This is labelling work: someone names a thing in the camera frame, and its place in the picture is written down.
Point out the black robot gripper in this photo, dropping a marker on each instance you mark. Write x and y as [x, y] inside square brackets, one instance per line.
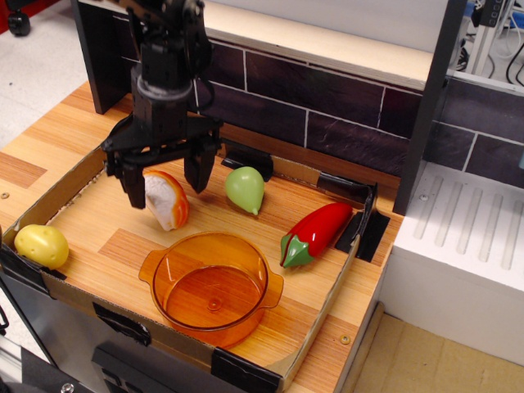
[155, 132]

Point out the salmon sushi toy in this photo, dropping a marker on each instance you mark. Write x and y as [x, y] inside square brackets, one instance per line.
[166, 199]

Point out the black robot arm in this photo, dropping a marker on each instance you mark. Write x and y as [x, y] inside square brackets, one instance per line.
[173, 51]

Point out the orange transparent plastic pot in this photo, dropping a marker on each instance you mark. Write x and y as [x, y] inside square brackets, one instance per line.
[214, 287]

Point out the cardboard fence with black tape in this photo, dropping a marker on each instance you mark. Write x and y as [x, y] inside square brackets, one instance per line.
[97, 299]

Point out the green toy pear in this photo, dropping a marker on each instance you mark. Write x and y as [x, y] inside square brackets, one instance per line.
[245, 188]

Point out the yellow toy potato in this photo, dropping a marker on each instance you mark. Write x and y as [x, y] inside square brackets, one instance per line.
[43, 245]

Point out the red toy chili pepper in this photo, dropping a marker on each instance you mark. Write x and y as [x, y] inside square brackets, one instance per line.
[310, 236]

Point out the black office chair wheel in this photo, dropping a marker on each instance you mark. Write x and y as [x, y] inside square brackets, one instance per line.
[18, 23]

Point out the white drain board sink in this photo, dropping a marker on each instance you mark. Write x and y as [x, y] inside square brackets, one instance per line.
[456, 267]

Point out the black left corner post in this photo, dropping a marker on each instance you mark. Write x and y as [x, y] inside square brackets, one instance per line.
[108, 50]

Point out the black vertical post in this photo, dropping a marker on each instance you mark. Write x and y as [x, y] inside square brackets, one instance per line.
[430, 108]

